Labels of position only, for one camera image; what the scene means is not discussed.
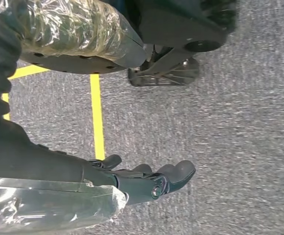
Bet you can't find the black robot foot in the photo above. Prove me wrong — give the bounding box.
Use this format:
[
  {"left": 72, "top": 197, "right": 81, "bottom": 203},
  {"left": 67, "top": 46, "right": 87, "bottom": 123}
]
[{"left": 125, "top": 0, "right": 238, "bottom": 87}]

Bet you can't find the yellow floor tape outline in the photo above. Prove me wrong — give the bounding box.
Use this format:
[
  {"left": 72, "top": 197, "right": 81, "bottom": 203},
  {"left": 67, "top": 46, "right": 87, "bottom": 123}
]
[{"left": 1, "top": 64, "right": 106, "bottom": 161}]

